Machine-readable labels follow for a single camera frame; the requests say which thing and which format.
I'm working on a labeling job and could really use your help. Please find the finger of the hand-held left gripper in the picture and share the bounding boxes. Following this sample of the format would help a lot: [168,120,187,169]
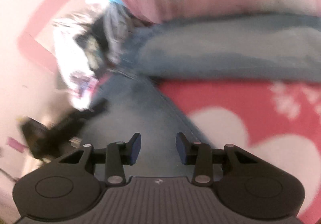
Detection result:
[50,98,108,139]

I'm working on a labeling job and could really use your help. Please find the white garment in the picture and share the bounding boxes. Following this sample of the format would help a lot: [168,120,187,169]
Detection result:
[56,20,93,84]

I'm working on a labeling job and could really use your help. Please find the blue denim jeans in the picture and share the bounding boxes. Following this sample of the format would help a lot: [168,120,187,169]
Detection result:
[80,63,216,182]

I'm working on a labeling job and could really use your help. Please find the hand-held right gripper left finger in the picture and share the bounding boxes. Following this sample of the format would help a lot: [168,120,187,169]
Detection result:
[59,133,141,185]

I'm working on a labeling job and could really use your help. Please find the blue fleece pants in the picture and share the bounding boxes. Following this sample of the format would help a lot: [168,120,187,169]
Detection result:
[137,13,321,82]

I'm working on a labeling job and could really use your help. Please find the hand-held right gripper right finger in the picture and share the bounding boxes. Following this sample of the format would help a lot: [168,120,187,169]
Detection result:
[176,133,257,185]

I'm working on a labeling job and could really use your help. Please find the red white floral fleece blanket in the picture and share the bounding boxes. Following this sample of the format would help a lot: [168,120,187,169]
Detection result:
[68,68,321,224]

